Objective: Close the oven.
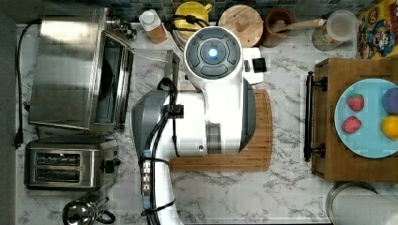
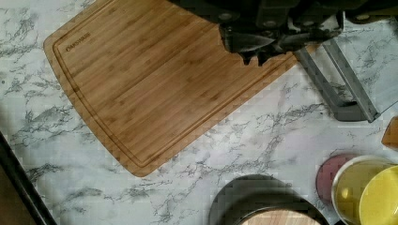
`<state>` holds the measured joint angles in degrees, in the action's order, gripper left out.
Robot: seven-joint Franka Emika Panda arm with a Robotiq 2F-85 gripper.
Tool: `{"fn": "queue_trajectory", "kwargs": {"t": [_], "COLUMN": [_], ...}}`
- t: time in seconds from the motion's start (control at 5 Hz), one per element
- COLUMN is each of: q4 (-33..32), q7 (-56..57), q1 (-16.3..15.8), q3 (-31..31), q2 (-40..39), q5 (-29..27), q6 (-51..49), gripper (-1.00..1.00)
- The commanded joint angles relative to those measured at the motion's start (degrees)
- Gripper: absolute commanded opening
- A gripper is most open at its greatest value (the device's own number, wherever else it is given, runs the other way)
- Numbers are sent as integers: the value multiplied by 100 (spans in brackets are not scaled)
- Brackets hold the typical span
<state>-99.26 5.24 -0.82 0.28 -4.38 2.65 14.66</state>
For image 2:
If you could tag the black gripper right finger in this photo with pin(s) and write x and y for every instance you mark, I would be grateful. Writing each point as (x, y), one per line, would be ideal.
(292, 43)

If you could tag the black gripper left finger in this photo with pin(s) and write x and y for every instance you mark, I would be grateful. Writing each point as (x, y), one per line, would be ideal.
(246, 42)

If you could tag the bamboo cutting board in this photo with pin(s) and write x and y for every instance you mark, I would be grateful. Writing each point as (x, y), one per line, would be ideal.
(148, 77)

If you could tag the maroon plate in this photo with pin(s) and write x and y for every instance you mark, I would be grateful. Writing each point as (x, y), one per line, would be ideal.
(326, 174)

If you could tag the brown wooden object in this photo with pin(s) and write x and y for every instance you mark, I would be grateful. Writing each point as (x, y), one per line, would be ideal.
(390, 137)

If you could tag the olive green bowl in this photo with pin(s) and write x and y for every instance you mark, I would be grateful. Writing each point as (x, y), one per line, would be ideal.
(351, 181)

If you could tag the black pan with wooden lid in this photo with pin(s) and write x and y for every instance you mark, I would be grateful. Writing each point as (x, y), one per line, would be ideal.
(248, 195)

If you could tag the yellow bowl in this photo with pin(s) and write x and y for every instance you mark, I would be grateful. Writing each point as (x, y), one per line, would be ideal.
(379, 201)

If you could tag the grey oven door handle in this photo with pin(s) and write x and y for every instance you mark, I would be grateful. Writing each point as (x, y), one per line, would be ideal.
(325, 90)

